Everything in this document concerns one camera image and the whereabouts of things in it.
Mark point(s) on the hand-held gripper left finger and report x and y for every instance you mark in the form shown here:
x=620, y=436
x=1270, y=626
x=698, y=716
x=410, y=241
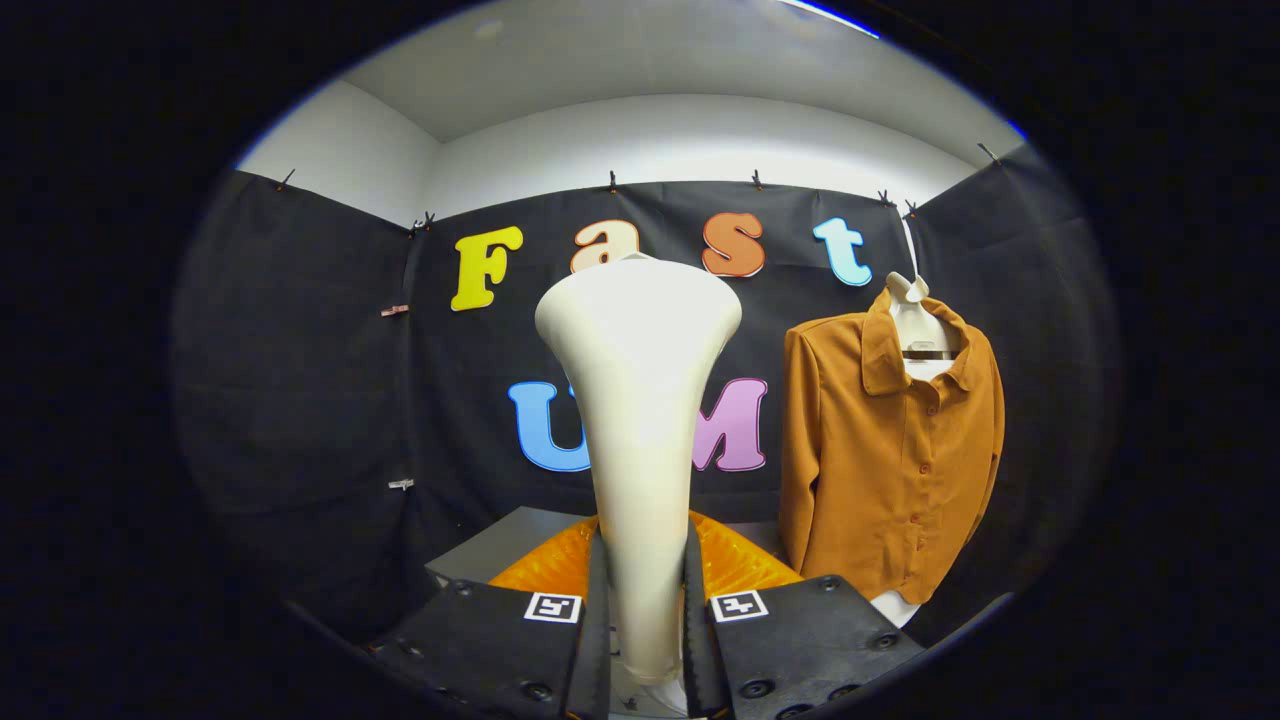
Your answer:
x=597, y=650

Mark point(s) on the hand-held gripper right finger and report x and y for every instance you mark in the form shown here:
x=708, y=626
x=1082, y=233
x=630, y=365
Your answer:
x=700, y=650

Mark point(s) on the orange button-up shirt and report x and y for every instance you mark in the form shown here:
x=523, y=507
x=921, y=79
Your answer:
x=870, y=470

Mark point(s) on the white garment steamer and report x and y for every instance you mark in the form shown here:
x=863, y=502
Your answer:
x=640, y=400

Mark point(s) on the white mannequin hanger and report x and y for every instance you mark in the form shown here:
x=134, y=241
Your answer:
x=920, y=325

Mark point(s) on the large ceiling light panel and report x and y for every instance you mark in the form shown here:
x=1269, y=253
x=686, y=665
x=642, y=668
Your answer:
x=830, y=18

